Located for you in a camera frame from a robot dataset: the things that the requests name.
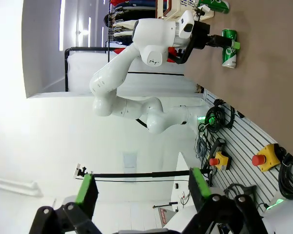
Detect white wall conduit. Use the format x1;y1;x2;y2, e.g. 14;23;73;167
0;173;44;198

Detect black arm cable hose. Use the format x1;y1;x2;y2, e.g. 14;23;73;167
167;36;199;65

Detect yellow red emergency stop button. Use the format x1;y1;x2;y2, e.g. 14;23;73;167
209;151;232;172
251;143;282;173

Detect gray box red label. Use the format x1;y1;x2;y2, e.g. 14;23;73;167
158;205;177;224

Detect white slotted basket brown handles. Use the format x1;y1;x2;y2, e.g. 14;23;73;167
156;0;215;22

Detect green bag at top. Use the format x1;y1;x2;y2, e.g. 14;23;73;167
197;0;230;15

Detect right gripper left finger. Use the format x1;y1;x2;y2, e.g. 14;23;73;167
29;173;106;234

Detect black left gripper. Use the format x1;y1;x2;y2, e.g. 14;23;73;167
192;20;241;50

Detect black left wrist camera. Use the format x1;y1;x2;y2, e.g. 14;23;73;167
194;6;212;22

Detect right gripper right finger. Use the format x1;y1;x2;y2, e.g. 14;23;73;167
182;167;270;234

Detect black coiled cable bundle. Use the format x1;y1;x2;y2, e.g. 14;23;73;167
278;152;293;200
197;98;235;135

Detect small camera on boom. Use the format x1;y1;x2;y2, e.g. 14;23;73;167
73;163;94;180

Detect red hanging garment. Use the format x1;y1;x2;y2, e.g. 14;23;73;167
167;46;184;64

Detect black boom rod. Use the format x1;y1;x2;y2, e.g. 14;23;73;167
87;170;212;178

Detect white ribbed base plate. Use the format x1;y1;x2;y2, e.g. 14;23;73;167
192;89;293;215

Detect long ceiling light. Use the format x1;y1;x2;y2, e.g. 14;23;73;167
59;0;67;52

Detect green soda can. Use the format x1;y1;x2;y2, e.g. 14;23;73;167
221;28;238;69

